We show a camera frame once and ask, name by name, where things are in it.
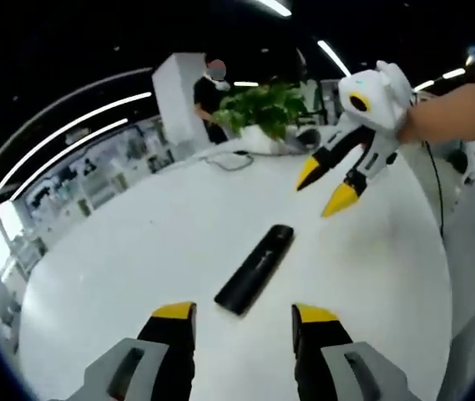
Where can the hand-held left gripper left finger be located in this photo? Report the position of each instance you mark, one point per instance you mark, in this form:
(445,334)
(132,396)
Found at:
(153,363)

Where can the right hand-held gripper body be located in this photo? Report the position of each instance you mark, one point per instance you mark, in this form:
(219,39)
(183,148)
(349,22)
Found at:
(383,100)

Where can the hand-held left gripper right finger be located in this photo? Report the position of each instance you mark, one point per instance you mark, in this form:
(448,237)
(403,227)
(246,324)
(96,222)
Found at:
(329,363)

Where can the black remote control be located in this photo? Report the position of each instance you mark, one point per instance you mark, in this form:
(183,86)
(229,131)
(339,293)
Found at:
(258,267)

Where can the person's right hand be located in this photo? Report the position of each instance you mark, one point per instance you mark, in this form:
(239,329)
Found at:
(414,123)

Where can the dark object beside pot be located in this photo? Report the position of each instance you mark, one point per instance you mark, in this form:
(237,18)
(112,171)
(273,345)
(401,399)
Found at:
(309,137)

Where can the narrow straight ceiling light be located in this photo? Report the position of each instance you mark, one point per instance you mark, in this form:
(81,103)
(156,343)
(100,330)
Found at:
(334,57)

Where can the white plant pot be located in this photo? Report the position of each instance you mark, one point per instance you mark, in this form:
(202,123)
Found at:
(262,140)

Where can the green potted plant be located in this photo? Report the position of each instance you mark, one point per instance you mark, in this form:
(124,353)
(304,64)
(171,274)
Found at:
(262,108)

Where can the wide straight ceiling light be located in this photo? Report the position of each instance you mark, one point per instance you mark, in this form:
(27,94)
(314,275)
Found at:
(276,6)

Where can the white square column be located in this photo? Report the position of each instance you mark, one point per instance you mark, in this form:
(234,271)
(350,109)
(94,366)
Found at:
(174,100)

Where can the office shelving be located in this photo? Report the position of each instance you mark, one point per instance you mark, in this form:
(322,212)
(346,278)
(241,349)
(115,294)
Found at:
(95,179)

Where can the short curved ceiling light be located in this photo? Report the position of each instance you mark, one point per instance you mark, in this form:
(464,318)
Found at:
(66,152)

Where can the long curved ceiling light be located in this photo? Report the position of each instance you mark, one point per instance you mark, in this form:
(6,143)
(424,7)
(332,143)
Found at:
(62,129)

